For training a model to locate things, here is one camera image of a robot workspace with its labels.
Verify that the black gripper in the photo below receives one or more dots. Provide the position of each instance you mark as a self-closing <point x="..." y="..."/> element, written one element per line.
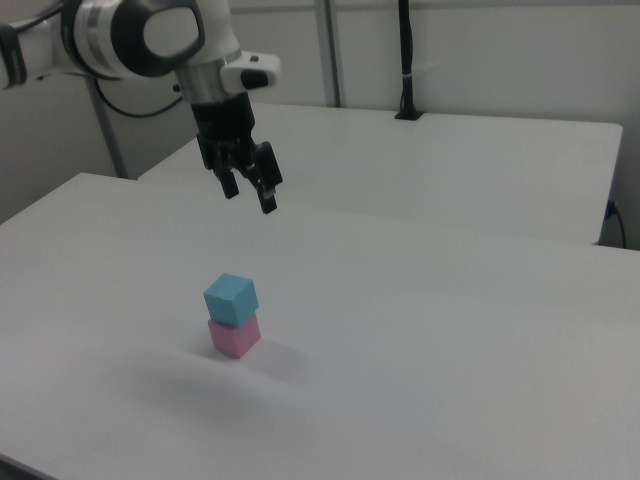
<point x="222" y="122"/>

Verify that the blue cube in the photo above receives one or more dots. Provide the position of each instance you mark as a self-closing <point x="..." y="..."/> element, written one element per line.
<point x="227" y="300"/>

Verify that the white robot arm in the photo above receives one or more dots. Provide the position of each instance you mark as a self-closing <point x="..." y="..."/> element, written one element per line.
<point x="165" y="30"/>

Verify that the pink cube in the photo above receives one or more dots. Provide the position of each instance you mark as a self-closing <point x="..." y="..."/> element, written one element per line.
<point x="232" y="340"/>

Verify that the white adjoining table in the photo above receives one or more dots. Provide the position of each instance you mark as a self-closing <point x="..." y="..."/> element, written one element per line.
<point x="425" y="175"/>

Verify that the black pole with white band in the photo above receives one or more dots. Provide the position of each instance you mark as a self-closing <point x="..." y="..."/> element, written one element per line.
<point x="407" y="60"/>

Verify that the grey partition post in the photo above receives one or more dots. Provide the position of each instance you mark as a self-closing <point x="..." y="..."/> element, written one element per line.
<point x="107" y="135"/>
<point x="332" y="50"/>

